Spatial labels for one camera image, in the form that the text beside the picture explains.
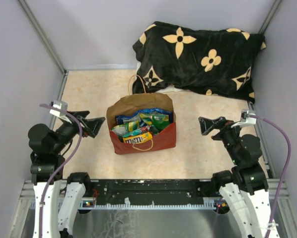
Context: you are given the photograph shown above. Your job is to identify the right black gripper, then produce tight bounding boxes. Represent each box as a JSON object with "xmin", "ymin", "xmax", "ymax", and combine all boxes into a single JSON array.
[{"xmin": 198, "ymin": 116, "xmax": 245, "ymax": 165}]

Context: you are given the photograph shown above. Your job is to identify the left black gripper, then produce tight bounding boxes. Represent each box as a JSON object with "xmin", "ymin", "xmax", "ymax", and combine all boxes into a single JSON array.
[{"xmin": 51, "ymin": 110, "xmax": 105, "ymax": 154}]

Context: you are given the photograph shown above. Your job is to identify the red brown paper bag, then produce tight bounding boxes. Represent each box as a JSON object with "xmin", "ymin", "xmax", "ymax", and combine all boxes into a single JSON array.
[{"xmin": 106, "ymin": 90, "xmax": 176, "ymax": 155}]

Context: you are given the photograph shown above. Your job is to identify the yellow m&m's packet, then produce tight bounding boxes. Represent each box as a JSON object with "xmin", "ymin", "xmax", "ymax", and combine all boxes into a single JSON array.
[{"xmin": 123, "ymin": 132, "xmax": 153, "ymax": 144}]

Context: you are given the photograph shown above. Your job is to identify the black floral pillow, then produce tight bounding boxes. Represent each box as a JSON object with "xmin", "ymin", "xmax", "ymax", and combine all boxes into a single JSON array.
[{"xmin": 132, "ymin": 21, "xmax": 266, "ymax": 103}]

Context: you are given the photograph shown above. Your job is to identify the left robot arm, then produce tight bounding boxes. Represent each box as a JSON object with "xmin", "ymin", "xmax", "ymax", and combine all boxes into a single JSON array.
[{"xmin": 28, "ymin": 111, "xmax": 105, "ymax": 238}]

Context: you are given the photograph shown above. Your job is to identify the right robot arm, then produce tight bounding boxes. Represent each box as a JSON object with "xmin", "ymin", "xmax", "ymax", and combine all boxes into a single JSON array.
[{"xmin": 198, "ymin": 111, "xmax": 280, "ymax": 238}]

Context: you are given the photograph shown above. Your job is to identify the blue snack bag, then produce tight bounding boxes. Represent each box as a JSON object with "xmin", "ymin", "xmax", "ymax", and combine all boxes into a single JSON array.
[{"xmin": 115, "ymin": 108, "xmax": 174, "ymax": 125}]

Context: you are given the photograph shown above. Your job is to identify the green yellow snack packet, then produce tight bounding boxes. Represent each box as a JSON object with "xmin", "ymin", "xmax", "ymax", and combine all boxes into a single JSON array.
[{"xmin": 140, "ymin": 113, "xmax": 170, "ymax": 132}]

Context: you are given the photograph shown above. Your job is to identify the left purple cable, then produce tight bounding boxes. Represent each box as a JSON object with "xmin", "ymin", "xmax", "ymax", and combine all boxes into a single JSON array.
[{"xmin": 38, "ymin": 103, "xmax": 83, "ymax": 238}]

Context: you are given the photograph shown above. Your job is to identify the purple cable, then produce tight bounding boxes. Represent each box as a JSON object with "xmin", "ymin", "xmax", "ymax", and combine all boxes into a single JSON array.
[
  {"xmin": 38, "ymin": 103, "xmax": 83, "ymax": 238},
  {"xmin": 249, "ymin": 114, "xmax": 293, "ymax": 238}
]

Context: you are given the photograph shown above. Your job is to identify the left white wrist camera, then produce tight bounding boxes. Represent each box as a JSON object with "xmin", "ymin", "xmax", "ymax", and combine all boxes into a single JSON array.
[{"xmin": 49, "ymin": 100, "xmax": 68, "ymax": 118}]

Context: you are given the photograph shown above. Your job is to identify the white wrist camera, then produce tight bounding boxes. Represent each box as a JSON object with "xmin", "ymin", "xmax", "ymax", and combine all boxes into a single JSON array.
[
  {"xmin": 231, "ymin": 109, "xmax": 256, "ymax": 128},
  {"xmin": 49, "ymin": 100, "xmax": 68, "ymax": 118}
]

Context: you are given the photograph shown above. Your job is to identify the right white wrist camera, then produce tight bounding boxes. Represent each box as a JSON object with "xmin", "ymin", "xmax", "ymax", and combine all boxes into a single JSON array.
[{"xmin": 231, "ymin": 109, "xmax": 256, "ymax": 128}]

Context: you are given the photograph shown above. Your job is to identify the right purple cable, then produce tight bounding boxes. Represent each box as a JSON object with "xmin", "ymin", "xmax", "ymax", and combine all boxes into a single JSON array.
[{"xmin": 249, "ymin": 114, "xmax": 293, "ymax": 238}]

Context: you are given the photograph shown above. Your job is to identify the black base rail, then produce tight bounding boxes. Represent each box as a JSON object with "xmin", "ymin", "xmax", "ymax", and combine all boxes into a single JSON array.
[{"xmin": 83, "ymin": 179, "xmax": 221, "ymax": 206}]

